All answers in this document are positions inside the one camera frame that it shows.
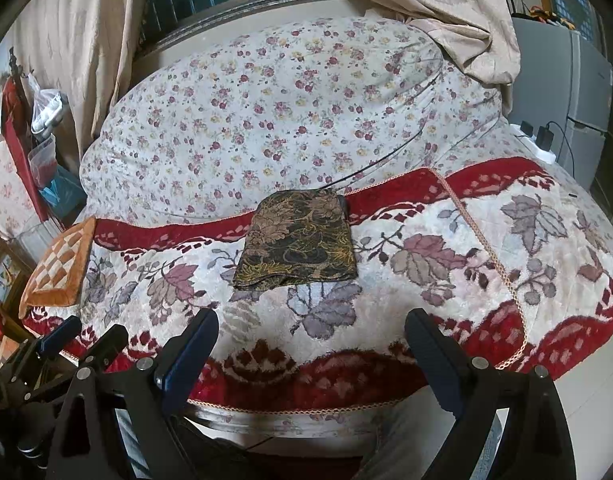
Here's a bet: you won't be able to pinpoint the brown gold floral garment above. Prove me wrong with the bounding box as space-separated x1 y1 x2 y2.
233 190 357 292

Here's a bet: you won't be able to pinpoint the orange checkered cushion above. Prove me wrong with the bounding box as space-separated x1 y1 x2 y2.
18 217 96 320

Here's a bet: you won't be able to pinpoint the blue box on floor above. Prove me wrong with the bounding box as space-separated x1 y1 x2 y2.
40 165 86 221

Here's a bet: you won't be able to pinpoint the red white plush blanket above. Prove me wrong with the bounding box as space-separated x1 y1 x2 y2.
23 157 613 412

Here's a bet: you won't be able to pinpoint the white plastic bag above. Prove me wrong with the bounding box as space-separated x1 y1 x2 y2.
28 73 70 142

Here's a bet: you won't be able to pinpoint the white floral quilt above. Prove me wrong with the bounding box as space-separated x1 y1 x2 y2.
78 15 595 226

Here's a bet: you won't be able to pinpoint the black charger plug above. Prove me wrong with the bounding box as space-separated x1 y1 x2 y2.
535 126 553 152

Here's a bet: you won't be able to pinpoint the beige curtain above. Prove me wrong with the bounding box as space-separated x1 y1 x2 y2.
9 0 520 168

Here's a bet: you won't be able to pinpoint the white refrigerator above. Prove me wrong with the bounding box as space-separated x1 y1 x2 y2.
509 18 613 188

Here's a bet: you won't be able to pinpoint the thin black cable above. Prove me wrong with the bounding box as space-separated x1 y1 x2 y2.
318 41 445 192

